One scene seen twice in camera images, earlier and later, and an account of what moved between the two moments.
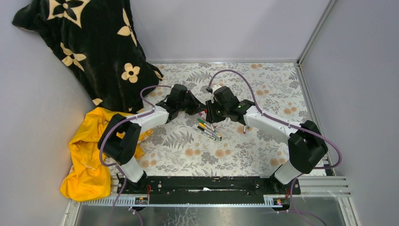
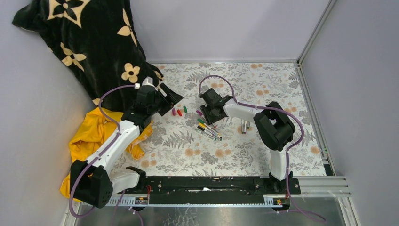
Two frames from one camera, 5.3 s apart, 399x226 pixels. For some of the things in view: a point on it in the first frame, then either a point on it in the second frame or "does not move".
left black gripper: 197,107 → 174,98
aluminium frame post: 326,11 does not move
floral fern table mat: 225,118 does not move
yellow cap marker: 204,126 does not move
